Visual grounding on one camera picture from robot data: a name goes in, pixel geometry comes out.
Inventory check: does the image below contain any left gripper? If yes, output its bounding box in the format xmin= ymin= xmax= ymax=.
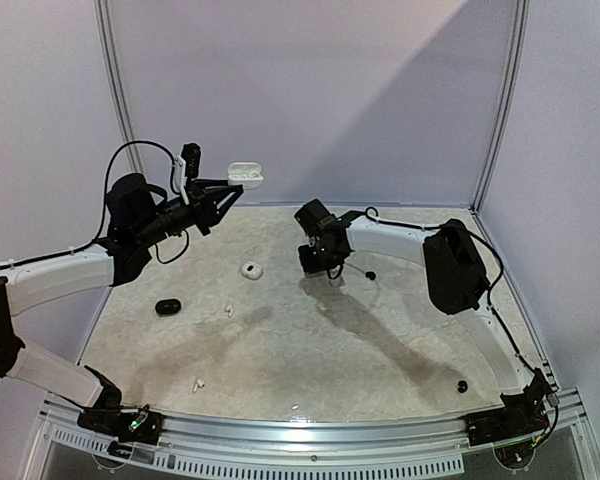
xmin=133 ymin=178 xmax=242 ymax=247

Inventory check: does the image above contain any white oval charging case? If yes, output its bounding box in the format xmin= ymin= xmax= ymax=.
xmin=227 ymin=162 xmax=264 ymax=190

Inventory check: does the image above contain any black charging case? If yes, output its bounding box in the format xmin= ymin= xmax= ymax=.
xmin=155 ymin=299 xmax=182 ymax=316

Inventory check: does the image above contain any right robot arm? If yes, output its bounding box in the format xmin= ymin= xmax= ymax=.
xmin=294 ymin=199 xmax=557 ymax=436

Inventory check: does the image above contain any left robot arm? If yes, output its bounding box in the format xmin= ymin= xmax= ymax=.
xmin=0 ymin=173 xmax=244 ymax=434

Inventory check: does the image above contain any white open charging case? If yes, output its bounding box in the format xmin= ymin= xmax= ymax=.
xmin=240 ymin=262 xmax=263 ymax=280

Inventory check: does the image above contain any white stem earbud lower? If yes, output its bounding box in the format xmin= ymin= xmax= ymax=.
xmin=192 ymin=379 xmax=204 ymax=393

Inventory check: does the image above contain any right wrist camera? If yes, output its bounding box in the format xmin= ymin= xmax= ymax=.
xmin=294 ymin=198 xmax=336 ymax=237

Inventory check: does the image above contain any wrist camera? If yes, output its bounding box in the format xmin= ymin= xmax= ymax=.
xmin=294 ymin=198 xmax=336 ymax=237
xmin=170 ymin=143 xmax=201 ymax=195

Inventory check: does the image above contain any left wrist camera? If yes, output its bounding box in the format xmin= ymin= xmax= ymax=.
xmin=170 ymin=143 xmax=201 ymax=195

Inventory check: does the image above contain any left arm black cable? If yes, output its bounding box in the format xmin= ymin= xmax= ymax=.
xmin=0 ymin=140 xmax=191 ymax=274

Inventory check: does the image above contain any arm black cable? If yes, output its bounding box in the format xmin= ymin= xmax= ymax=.
xmin=0 ymin=140 xmax=191 ymax=274
xmin=362 ymin=207 xmax=561 ymax=401

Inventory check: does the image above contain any left aluminium corner post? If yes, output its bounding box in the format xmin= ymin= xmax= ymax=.
xmin=93 ymin=0 xmax=155 ymax=217

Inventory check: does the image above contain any aluminium corner post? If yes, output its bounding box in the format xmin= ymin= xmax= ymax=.
xmin=93 ymin=0 xmax=155 ymax=217
xmin=470 ymin=0 xmax=530 ymax=215

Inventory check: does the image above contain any aluminium front rail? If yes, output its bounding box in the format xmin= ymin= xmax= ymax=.
xmin=24 ymin=389 xmax=600 ymax=479

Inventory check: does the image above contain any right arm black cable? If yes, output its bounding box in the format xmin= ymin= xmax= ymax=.
xmin=362 ymin=207 xmax=561 ymax=401

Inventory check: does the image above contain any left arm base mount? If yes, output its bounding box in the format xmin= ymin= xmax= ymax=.
xmin=77 ymin=405 xmax=166 ymax=445

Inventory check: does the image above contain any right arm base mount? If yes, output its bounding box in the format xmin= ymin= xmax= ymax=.
xmin=462 ymin=393 xmax=549 ymax=446

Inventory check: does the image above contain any right aluminium corner post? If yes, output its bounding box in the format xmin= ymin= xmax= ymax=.
xmin=470 ymin=0 xmax=530 ymax=215

